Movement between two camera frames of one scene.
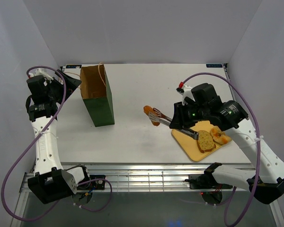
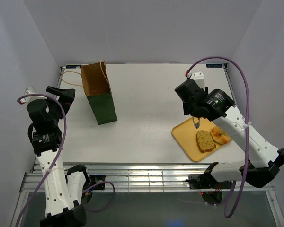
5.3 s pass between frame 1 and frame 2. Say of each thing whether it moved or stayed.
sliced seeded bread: stayed
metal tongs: moved
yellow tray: stayed
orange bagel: stayed
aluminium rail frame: stayed
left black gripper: moved
